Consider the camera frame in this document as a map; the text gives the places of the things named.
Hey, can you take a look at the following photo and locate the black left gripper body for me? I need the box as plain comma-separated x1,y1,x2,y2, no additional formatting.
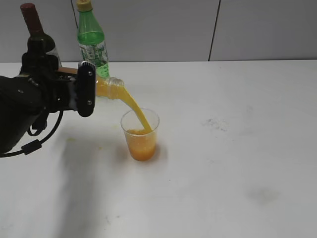
20,40,77,113

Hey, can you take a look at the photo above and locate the NFC orange juice bottle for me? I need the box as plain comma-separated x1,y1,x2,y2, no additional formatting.
56,64,124,101

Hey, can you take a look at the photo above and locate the transparent plastic cup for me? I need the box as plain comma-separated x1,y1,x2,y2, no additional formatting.
120,108,160,161

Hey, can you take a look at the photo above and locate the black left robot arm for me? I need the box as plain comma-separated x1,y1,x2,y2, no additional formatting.
0,40,71,158

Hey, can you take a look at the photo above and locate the dark red wine bottle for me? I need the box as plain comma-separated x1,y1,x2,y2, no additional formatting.
20,3,62,67

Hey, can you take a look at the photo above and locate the green plastic soda bottle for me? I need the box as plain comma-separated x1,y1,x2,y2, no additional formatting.
76,0,109,78

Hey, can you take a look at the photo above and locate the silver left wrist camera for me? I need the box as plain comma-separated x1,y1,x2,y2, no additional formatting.
75,61,97,118

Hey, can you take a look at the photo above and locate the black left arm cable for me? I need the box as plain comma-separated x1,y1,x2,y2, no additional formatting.
0,109,64,159

